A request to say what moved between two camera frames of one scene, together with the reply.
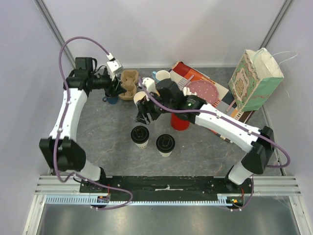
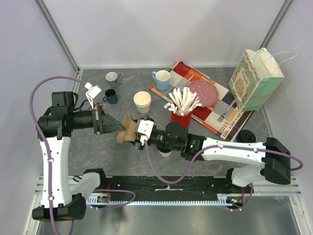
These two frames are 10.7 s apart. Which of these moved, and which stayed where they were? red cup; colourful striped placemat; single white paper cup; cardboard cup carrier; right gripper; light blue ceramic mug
Moved: cardboard cup carrier; right gripper
Stayed: single white paper cup; colourful striped placemat; red cup; light blue ceramic mug
